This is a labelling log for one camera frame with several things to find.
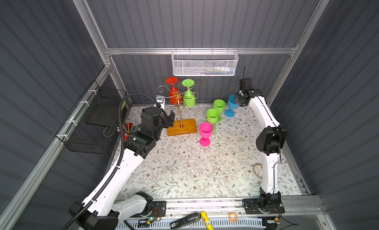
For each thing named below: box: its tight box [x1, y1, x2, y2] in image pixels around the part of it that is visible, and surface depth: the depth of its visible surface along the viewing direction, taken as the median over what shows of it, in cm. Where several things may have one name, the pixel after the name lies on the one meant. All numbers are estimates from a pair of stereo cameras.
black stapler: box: [170, 212, 202, 230], surface depth 68 cm
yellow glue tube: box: [200, 210, 215, 230], surface depth 71 cm
